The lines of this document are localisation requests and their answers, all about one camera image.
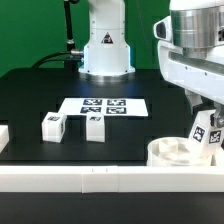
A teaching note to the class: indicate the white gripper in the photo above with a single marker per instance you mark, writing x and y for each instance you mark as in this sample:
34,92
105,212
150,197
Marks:
203,77

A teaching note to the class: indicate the white round stool seat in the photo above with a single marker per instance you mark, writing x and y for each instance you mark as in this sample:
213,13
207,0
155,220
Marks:
175,151

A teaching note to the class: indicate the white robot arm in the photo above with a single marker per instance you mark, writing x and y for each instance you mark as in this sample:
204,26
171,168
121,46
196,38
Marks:
190,48

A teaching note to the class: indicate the white marker sheet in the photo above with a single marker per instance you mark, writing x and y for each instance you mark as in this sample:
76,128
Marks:
106,106

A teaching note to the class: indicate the white U-shaped fence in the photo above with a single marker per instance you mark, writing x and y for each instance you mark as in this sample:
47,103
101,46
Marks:
109,179

